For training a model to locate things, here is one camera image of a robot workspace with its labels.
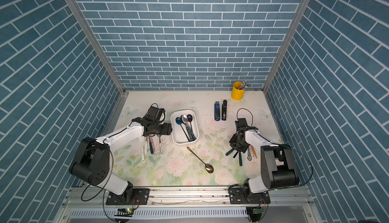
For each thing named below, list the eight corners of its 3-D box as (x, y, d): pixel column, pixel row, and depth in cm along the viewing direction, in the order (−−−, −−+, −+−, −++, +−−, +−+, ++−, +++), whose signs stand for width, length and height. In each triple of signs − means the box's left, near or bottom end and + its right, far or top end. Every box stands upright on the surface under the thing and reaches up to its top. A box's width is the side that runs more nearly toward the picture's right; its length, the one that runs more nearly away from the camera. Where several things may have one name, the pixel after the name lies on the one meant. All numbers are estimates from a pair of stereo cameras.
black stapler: (221, 120, 105) (222, 115, 101) (222, 104, 115) (222, 99, 111) (225, 121, 105) (226, 116, 101) (226, 104, 115) (227, 99, 111)
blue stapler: (214, 120, 106) (215, 116, 102) (213, 105, 115) (214, 101, 111) (219, 120, 106) (220, 116, 102) (218, 105, 115) (219, 101, 111)
